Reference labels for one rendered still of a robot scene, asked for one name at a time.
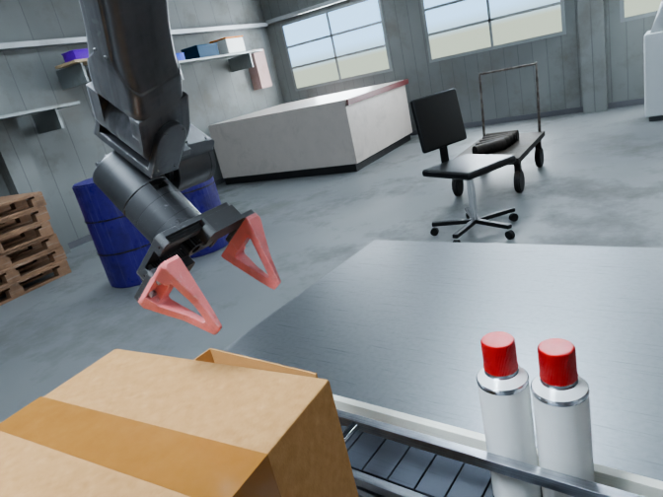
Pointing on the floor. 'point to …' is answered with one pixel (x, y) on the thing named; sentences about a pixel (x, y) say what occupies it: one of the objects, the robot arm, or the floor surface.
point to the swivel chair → (447, 116)
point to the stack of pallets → (28, 246)
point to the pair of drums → (136, 247)
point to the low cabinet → (314, 135)
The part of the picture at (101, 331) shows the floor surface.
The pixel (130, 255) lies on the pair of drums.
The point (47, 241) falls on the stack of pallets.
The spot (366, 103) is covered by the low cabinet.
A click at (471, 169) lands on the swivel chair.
